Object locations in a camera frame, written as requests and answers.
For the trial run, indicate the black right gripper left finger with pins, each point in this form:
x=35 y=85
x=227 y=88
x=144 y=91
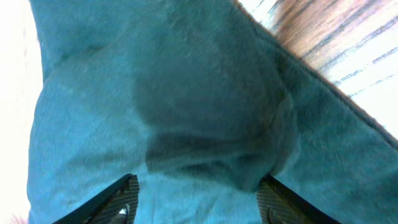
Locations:
x=117 y=204

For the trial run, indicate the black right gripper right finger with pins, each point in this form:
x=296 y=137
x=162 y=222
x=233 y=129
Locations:
x=280 y=205

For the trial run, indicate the dark navy t-shirt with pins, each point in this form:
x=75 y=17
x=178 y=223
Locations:
x=199 y=102

